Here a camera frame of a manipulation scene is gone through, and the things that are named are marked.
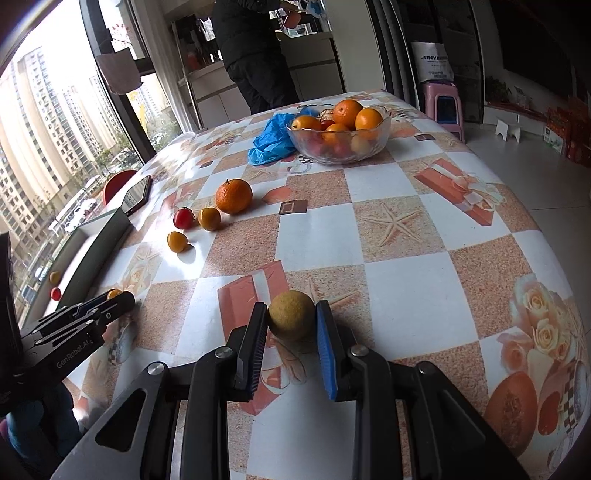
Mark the yellow orange kumquat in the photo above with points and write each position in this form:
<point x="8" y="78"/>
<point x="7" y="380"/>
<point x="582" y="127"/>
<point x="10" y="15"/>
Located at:
<point x="176" y="241"/>

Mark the orange in bowl front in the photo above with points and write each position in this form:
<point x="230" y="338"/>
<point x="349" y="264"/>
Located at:
<point x="335" y="133"/>

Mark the small orange kumquat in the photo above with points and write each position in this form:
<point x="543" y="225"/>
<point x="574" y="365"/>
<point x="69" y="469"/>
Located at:
<point x="209" y="218"/>

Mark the pink plastic stool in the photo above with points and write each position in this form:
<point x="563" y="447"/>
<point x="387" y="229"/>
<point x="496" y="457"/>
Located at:
<point x="444" y="106"/>

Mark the red cherry tomato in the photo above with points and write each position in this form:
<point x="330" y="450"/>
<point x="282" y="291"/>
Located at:
<point x="183" y="218"/>

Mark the kumquat in tray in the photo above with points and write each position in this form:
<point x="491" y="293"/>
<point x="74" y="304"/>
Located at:
<point x="54" y="278"/>

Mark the white cabinet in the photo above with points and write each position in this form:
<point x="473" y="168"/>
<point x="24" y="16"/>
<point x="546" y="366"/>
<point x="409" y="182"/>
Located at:
<point x="293" y="70"/>

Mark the small white step stool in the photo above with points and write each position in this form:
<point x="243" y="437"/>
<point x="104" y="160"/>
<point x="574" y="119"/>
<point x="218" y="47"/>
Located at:
<point x="505" y="130"/>

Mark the blue plastic bag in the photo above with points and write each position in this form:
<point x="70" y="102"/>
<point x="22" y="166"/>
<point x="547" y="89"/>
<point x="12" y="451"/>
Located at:
<point x="274" y="143"/>

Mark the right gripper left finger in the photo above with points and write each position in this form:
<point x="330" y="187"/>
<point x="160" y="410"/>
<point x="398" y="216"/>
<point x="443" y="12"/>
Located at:
<point x="229" y="373"/>

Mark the floral checkered tablecloth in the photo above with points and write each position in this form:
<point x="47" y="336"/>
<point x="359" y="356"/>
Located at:
<point x="423" y="251"/>

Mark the orange in bowl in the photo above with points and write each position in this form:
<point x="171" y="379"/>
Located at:
<point x="306" y="122"/>
<point x="368" y="119"/>
<point x="335" y="133"/>
<point x="345" y="113"/>

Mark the black smartphone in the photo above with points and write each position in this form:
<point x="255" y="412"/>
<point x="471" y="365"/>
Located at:
<point x="136" y="196"/>

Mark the orange in bowl right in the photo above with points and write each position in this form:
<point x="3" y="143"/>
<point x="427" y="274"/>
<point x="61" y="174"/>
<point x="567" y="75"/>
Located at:
<point x="368" y="119"/>

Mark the glass fruit bowl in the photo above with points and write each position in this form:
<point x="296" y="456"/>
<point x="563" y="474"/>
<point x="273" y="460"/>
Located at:
<point x="361" y="145"/>

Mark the green white tray box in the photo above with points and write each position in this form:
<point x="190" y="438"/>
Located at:
<point x="79" y="262"/>

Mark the blue gloved hand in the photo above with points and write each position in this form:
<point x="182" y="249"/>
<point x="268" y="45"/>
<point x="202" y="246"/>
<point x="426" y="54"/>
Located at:
<point x="38" y="435"/>

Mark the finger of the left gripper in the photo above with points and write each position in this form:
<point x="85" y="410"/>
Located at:
<point x="70" y="322"/>

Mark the large orange mandarin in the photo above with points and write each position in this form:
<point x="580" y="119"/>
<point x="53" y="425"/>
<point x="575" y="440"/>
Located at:
<point x="233" y="196"/>

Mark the round tan longan fruit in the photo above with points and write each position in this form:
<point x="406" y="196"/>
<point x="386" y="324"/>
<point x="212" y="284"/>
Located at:
<point x="292" y="314"/>

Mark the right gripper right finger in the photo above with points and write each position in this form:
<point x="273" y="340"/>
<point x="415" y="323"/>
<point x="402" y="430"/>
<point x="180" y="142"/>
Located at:
<point x="352" y="371"/>

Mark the red tomato in tray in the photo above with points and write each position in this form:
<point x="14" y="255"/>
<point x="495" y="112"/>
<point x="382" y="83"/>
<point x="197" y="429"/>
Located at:
<point x="55" y="293"/>

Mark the orange in bowl top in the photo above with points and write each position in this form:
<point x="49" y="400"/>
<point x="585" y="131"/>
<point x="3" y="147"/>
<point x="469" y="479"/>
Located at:
<point x="345" y="113"/>

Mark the orange in bowl left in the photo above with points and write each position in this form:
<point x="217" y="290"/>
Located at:
<point x="306" y="122"/>

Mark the red plastic chair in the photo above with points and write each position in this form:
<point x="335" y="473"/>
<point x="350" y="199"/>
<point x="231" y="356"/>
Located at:
<point x="115" y="183"/>

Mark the person in dark clothes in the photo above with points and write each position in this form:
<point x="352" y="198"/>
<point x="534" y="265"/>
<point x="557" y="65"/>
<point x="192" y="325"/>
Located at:
<point x="251" y="52"/>

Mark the white paper bag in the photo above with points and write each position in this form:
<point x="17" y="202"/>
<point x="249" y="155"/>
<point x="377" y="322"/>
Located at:
<point x="432" y="62"/>

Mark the hanging grey cloth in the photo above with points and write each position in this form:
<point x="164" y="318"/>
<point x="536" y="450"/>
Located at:
<point x="119" y="71"/>

